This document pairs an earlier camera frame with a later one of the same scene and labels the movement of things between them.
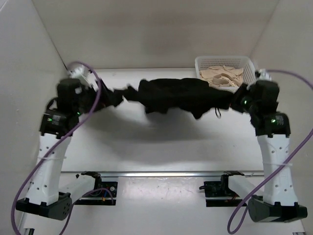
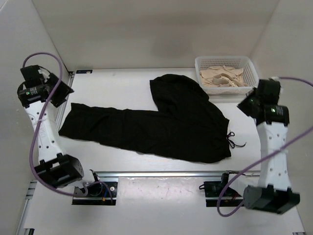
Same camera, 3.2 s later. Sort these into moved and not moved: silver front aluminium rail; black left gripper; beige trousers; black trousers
Moved: black left gripper; black trousers
Not moved: silver front aluminium rail; beige trousers
